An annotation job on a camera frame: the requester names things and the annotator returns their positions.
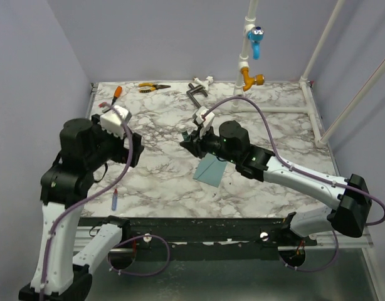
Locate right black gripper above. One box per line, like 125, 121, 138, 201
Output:
180, 124, 238, 166

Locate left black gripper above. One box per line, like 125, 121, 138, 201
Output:
86, 114, 145, 171

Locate teal paper envelope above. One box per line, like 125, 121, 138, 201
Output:
193, 154, 228, 187

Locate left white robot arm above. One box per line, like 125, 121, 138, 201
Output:
18, 112, 144, 300

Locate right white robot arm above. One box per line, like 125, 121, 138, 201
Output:
179, 121, 371, 246

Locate white pipe fitting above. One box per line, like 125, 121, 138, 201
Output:
193, 75, 214, 90

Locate orange tap valve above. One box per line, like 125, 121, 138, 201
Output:
240, 67, 265, 92

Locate blue tap valve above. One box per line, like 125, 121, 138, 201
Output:
246, 26, 264, 60

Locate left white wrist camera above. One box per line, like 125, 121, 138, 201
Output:
98, 102, 132, 139

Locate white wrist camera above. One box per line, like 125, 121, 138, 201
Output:
98, 102, 132, 139
192, 106, 215, 139

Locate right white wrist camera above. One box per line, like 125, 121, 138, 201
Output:
192, 106, 215, 139

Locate orange handled screwdriver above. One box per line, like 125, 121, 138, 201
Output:
112, 86, 122, 105

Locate dark metal crank handle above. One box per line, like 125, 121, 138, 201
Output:
186, 83, 208, 108

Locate yellow handled pliers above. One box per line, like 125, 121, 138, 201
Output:
138, 82, 171, 93

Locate aluminium rail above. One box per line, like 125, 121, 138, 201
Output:
73, 226, 373, 253

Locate white PVC pipe frame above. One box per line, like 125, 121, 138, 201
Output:
233, 1, 385, 148

